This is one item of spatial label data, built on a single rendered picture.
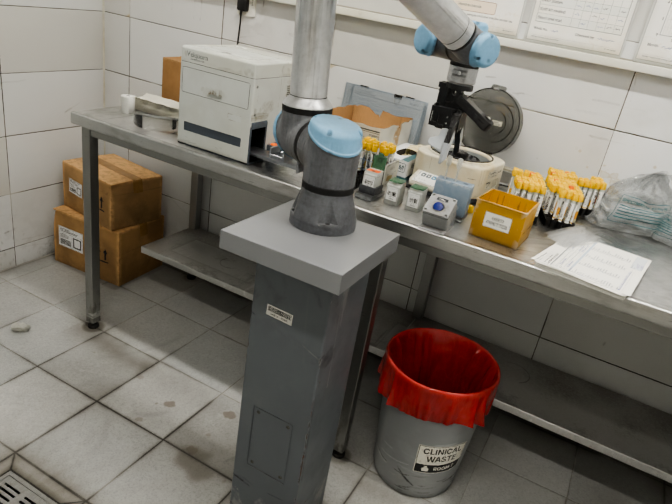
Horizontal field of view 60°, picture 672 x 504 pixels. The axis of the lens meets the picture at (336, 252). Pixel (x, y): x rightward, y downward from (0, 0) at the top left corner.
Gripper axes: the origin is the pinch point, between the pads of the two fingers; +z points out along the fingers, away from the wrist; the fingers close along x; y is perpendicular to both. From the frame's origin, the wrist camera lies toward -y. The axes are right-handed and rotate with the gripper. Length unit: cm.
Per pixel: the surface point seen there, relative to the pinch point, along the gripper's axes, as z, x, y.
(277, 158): 11, 9, 48
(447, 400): 61, 18, -20
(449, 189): 7.3, 2.0, -2.4
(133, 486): 103, 59, 54
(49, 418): 103, 53, 95
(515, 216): 6.7, 10.6, -21.9
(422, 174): 10.1, -15.1, 10.5
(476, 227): 12.7, 9.8, -13.3
